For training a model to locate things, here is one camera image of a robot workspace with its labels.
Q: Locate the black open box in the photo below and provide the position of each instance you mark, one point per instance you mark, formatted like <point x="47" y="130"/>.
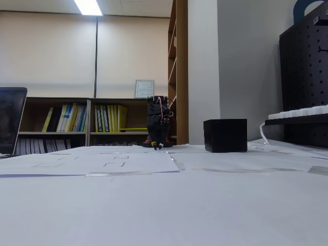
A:
<point x="225" y="135"/>

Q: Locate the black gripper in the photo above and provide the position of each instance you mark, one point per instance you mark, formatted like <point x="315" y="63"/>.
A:
<point x="154" y="124"/>

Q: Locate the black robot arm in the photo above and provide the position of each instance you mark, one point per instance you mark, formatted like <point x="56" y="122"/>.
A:
<point x="155" y="107"/>

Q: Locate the yellow-green book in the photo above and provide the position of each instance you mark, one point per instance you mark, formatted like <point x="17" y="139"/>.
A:
<point x="47" y="120"/>

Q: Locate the low wooden bookshelf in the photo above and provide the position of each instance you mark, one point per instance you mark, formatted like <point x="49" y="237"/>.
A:
<point x="36" y="102"/>
<point x="135" y="115"/>

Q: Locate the ceiling light panel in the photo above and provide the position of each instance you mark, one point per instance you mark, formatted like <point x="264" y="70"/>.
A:
<point x="88" y="7"/>

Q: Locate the yellow flat folder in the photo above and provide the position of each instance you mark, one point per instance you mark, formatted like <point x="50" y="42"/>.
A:
<point x="133" y="129"/>

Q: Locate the framed white certificate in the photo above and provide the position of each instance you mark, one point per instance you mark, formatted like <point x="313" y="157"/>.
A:
<point x="144" y="89"/>

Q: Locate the tall wooden bookshelf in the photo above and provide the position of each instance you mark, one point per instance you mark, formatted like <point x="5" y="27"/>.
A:
<point x="182" y="77"/>

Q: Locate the clear tape strip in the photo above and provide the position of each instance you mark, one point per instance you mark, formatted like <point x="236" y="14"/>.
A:
<point x="118" y="173"/>
<point x="319" y="170"/>
<point x="178" y="164"/>

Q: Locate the white power strip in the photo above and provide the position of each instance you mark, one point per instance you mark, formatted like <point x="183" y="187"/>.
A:
<point x="302" y="112"/>

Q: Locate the black laptop screen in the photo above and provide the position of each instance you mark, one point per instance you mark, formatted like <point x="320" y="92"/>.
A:
<point x="10" y="120"/>

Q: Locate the paper sheet with drawn squares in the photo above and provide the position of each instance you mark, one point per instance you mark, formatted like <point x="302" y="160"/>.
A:
<point x="143" y="161"/>

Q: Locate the dark vertical wall conduit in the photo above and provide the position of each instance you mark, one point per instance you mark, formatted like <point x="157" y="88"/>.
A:
<point x="96" y="56"/>

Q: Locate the black book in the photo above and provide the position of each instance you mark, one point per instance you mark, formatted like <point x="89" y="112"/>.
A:
<point x="54" y="120"/>

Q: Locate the black pegboard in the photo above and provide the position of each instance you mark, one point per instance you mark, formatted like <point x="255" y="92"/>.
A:
<point x="305" y="77"/>

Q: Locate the dark blue rounded object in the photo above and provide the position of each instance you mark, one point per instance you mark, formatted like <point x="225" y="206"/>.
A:
<point x="298" y="10"/>

